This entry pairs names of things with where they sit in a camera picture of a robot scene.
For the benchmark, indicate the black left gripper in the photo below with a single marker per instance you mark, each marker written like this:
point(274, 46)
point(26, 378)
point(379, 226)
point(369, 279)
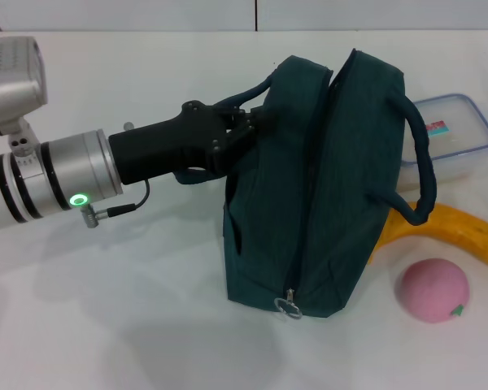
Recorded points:
point(162, 146)

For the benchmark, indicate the dark teal insulated lunch bag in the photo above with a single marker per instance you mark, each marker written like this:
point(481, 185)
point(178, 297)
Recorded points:
point(349, 162)

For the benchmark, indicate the clear container with blue-rimmed lid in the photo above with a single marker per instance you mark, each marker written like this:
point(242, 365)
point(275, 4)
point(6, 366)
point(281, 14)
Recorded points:
point(451, 146)

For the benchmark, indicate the yellow toy banana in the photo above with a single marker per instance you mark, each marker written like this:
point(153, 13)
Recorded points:
point(463, 227)

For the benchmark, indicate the pink toy peach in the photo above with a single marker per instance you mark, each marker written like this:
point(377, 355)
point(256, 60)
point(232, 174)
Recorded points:
point(431, 290)

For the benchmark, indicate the silver connector stub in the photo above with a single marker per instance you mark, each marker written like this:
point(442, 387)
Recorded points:
point(129, 126)

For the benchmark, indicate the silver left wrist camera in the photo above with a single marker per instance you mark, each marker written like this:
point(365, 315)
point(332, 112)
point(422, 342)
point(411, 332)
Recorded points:
point(12, 81)

